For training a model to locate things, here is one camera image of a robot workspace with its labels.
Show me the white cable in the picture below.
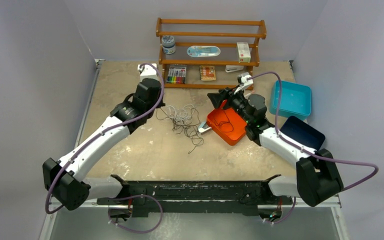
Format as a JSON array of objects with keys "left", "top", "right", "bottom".
[{"left": 167, "top": 104, "right": 195, "bottom": 127}]

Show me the white blue jar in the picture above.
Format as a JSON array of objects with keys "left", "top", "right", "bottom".
[{"left": 161, "top": 35, "right": 176, "bottom": 55}]

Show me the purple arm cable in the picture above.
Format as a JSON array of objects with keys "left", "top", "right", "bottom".
[
  {"left": 44, "top": 62, "right": 165, "bottom": 215},
  {"left": 249, "top": 71, "right": 379, "bottom": 193}
]

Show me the white orange pen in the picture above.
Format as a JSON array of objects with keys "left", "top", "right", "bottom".
[{"left": 244, "top": 87, "right": 255, "bottom": 98}]

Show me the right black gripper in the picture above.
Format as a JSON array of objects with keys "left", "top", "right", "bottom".
[{"left": 207, "top": 84, "right": 253, "bottom": 124}]

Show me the orange tray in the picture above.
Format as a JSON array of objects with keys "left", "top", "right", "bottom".
[{"left": 206, "top": 101, "right": 247, "bottom": 146}]

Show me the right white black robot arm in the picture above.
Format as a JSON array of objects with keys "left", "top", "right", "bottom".
[{"left": 207, "top": 88, "right": 344, "bottom": 207}]

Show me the light blue tray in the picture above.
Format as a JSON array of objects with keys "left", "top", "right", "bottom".
[{"left": 268, "top": 80, "right": 312, "bottom": 121}]

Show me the dark blue tray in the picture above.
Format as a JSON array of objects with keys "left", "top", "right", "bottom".
[{"left": 280, "top": 116, "right": 326, "bottom": 150}]

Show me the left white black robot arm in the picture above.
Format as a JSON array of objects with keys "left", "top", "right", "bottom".
[{"left": 42, "top": 78, "right": 164, "bottom": 214}]

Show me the white red small box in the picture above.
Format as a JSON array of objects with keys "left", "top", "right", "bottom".
[{"left": 236, "top": 42, "right": 251, "bottom": 63}]

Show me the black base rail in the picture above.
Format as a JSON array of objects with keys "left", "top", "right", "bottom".
[{"left": 85, "top": 180, "right": 342, "bottom": 220}]

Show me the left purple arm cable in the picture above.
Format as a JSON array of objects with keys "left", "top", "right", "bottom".
[{"left": 44, "top": 62, "right": 165, "bottom": 215}]

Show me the blue oval blister pack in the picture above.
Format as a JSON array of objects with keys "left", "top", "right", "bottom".
[{"left": 186, "top": 45, "right": 221, "bottom": 58}]

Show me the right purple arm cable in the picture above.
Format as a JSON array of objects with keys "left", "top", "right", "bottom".
[{"left": 249, "top": 71, "right": 379, "bottom": 193}]

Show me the marker pen pack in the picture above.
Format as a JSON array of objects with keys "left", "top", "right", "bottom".
[{"left": 165, "top": 64, "right": 187, "bottom": 84}]

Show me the wooden shelf rack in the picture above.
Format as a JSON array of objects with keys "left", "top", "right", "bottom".
[{"left": 156, "top": 17, "right": 267, "bottom": 89}]

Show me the orange snack packet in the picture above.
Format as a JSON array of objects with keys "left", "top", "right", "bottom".
[{"left": 199, "top": 65, "right": 217, "bottom": 82}]

